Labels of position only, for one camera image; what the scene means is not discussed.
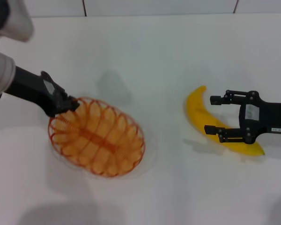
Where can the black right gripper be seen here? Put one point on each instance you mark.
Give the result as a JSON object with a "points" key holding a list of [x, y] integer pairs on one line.
{"points": [[271, 117]]}

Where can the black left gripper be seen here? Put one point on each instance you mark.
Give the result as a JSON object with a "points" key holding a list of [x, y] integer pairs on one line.
{"points": [[35, 90]]}

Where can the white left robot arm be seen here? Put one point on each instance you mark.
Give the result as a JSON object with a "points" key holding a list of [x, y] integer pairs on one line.
{"points": [[0, 70]]}

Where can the yellow banana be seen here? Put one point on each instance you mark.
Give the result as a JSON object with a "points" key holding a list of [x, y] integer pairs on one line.
{"points": [[196, 112]]}

